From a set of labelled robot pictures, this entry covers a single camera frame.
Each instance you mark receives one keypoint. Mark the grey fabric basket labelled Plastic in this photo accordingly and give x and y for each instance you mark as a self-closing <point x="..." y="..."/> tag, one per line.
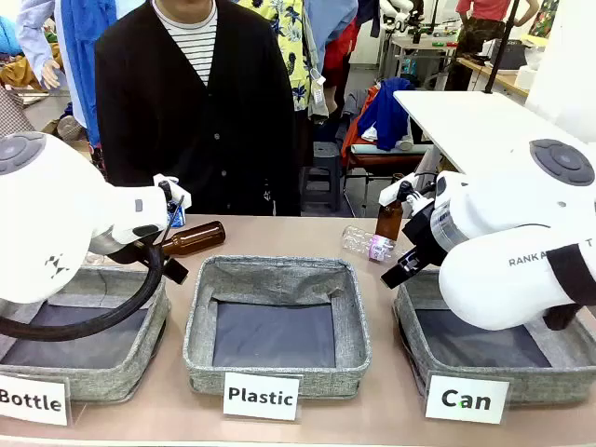
<point x="274" y="377"/>

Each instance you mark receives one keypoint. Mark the plastic bottle with pink label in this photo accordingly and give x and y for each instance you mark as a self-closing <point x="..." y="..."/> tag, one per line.
<point x="358" y="239"/>

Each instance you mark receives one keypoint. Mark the brown glass bottle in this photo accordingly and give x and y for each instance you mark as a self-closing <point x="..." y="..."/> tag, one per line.
<point x="200" y="238"/>
<point x="388" y="223"/>

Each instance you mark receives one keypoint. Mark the blue hanging garment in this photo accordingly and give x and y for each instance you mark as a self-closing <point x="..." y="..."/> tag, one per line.
<point x="79" y="56"/>

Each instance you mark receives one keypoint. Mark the grey fabric basket labelled Bottle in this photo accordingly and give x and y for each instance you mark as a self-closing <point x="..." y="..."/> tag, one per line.
<point x="116" y="377"/>

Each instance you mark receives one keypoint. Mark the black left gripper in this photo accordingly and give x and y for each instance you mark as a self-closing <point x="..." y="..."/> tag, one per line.
<point x="135" y="255"/>

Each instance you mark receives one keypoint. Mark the white Can label sign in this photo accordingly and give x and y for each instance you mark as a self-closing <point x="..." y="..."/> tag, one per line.
<point x="465" y="399"/>

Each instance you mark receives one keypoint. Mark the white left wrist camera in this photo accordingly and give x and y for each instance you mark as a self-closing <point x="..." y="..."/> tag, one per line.
<point x="179" y="191"/>

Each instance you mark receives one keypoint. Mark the white paper roll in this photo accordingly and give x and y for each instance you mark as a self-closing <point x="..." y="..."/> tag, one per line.
<point x="527" y="78"/>

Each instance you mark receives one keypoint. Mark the background person in red shirt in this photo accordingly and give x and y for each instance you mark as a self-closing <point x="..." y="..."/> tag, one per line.
<point x="475" y="28"/>

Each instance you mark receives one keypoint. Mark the grey plastic stool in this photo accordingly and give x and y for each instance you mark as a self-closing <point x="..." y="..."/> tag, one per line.
<point x="326" y="186"/>

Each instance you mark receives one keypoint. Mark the white background table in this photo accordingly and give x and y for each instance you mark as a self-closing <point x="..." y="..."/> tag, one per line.
<point x="465" y="121"/>

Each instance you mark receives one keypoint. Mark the red hanging garment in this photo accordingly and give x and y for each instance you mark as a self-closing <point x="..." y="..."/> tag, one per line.
<point x="337" y="51"/>

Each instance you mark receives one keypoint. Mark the white hanging clothing tag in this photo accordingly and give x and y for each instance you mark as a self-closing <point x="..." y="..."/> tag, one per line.
<point x="318" y="95"/>

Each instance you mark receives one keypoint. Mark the blue cloth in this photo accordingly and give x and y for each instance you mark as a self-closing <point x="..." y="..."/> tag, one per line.
<point x="386" y="116"/>

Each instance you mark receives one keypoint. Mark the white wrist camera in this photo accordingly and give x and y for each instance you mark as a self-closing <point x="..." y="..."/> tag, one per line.
<point x="179" y="191"/>
<point x="393" y="192"/>

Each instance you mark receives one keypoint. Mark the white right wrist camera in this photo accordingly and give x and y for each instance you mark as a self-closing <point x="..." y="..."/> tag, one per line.
<point x="393" y="192"/>

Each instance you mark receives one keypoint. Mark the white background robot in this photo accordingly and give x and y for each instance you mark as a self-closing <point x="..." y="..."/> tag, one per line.
<point x="400" y="14"/>

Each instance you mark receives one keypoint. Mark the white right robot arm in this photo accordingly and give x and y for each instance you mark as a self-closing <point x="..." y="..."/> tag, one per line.
<point x="489" y="279"/>

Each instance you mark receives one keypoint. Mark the grey fabric basket labelled Can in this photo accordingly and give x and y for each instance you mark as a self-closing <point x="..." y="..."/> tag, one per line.
<point x="535" y="391"/>

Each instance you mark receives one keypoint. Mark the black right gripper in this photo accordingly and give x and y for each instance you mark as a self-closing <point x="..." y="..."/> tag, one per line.
<point x="421" y="233"/>

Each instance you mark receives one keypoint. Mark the black stand pole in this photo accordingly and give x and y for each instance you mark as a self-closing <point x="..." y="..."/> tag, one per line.
<point x="500" y="51"/>

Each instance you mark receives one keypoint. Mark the white Plastic label sign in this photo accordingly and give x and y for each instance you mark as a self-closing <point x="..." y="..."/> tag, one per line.
<point x="261" y="396"/>

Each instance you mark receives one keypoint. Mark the yellow floral shirt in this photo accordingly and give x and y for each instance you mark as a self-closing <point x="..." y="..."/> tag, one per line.
<point x="293" y="28"/>

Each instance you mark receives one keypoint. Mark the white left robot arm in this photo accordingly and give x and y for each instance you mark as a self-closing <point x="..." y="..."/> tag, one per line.
<point x="46" y="209"/>

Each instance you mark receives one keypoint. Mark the orange cloth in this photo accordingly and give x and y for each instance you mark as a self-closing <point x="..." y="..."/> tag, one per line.
<point x="354" y="135"/>

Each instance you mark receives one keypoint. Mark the person in black cardigan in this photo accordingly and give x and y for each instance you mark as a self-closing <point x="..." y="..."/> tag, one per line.
<point x="233" y="116"/>

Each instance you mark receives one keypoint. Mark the white Bottle label sign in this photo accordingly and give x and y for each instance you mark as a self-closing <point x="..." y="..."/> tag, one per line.
<point x="32" y="400"/>

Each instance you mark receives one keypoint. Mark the crushed blue can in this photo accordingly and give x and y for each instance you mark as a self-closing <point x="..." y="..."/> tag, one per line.
<point x="178" y="218"/>

